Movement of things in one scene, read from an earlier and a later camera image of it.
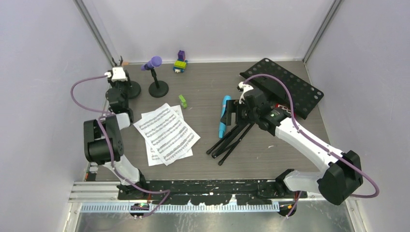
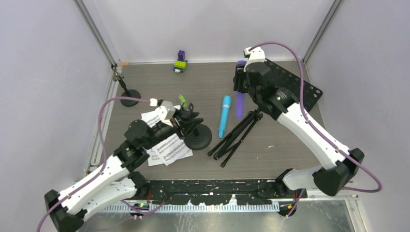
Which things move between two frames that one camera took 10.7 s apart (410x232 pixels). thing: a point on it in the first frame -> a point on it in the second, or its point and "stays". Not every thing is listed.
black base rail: [206, 192] stays
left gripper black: [127, 84] -> [188, 125]
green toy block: [183, 101] stays
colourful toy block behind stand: [180, 65] stays
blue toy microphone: [223, 122] stays
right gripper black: [234, 106] -> [240, 74]
